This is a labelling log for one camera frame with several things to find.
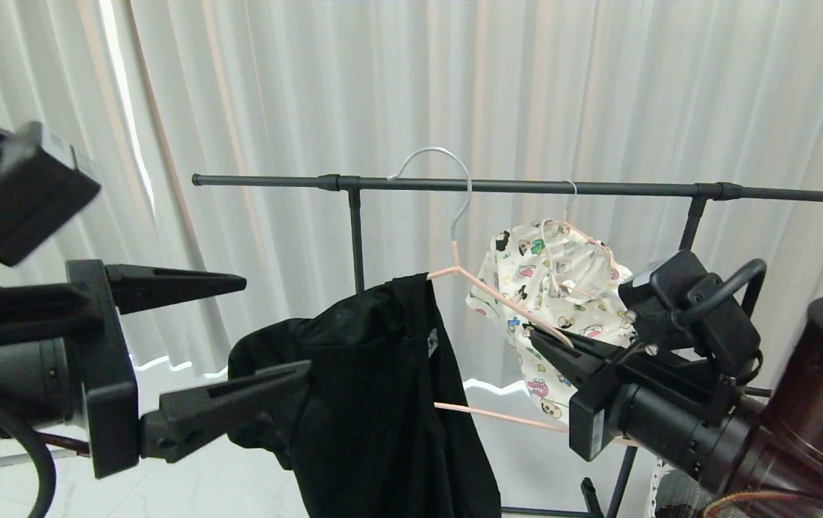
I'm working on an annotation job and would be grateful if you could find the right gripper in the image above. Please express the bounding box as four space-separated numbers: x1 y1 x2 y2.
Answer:
568 351 750 477

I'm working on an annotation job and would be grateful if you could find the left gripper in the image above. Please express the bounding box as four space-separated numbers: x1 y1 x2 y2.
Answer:
0 259 312 479

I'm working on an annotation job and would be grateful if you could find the pink clothes hanger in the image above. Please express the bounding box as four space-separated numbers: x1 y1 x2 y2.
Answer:
547 181 612 288
388 147 639 447

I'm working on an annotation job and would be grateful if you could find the cream printed garment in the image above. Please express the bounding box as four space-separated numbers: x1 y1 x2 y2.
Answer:
465 219 635 419

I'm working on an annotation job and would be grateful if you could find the black garment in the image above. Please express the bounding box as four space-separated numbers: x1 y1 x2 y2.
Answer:
227 273 502 518

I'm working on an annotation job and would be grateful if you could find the white laundry basket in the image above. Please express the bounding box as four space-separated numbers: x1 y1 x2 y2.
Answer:
645 457 714 518

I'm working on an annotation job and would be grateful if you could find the black clothes rack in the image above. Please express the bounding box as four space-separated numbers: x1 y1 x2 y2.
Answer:
192 174 823 518

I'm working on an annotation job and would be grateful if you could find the white curtain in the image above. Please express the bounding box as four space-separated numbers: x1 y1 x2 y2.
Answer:
0 0 823 404

